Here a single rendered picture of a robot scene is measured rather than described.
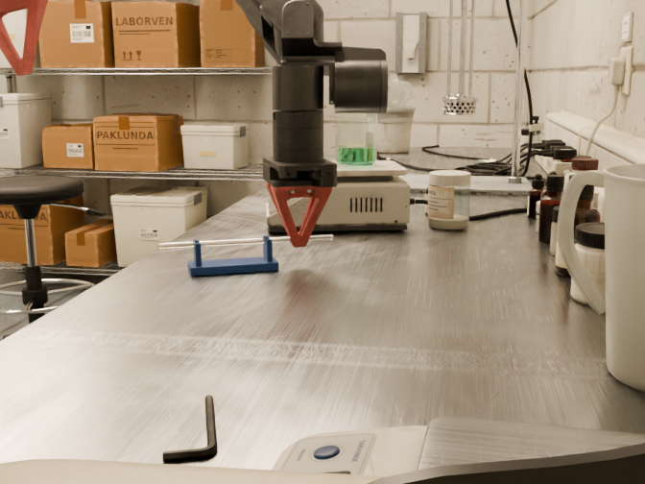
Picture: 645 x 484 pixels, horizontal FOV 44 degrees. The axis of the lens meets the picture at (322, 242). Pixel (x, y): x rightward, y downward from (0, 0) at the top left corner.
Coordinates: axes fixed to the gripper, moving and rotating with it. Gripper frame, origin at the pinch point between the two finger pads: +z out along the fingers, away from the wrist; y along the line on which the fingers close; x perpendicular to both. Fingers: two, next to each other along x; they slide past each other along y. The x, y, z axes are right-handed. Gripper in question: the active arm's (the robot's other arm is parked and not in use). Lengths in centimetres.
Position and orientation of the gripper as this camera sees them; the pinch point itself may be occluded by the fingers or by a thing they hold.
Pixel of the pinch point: (298, 239)
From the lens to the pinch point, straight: 91.0
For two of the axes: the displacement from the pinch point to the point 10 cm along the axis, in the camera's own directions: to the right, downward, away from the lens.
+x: -9.7, 0.5, -2.5
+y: -2.5, -2.0, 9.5
